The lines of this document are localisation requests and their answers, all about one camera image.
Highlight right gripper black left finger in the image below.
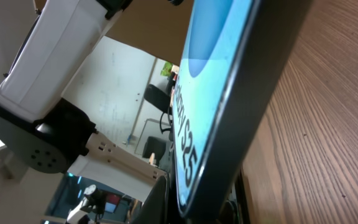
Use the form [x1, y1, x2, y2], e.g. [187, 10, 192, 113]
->
[131, 176, 175, 224]

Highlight blue screen Galaxy smartphone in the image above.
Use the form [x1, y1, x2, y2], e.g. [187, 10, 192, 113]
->
[172, 0, 311, 220]

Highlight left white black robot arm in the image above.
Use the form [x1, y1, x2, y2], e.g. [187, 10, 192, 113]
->
[0, 0, 165, 202]

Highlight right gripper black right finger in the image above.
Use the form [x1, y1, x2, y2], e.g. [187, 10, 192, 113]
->
[218, 171, 250, 224]

